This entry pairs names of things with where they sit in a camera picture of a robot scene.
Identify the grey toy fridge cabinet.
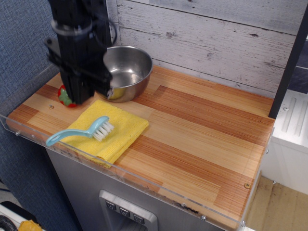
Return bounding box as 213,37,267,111
47,148,221,231

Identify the clear acrylic guard rail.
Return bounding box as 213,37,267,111
0,34,275,231

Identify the light blue brush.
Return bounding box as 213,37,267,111
46,116,115,146

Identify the black and yellow object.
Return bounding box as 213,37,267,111
0,215,43,231

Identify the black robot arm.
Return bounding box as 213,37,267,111
45,0,116,104

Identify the stainless steel bowl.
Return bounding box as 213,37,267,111
103,46,153,103

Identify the white toy sink counter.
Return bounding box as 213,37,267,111
261,90,308,194

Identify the yellow folded cloth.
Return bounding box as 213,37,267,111
61,100,149,168

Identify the black right frame post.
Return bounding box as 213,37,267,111
268,6,308,119

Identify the grey dispenser button panel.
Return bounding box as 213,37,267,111
99,190,158,231

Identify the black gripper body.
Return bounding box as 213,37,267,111
45,23,113,83

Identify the red toy strawberry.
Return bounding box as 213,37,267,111
57,85,76,108

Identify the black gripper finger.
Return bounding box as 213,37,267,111
60,70,94,104
92,78,114,99

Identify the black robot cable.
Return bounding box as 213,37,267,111
105,19,118,46

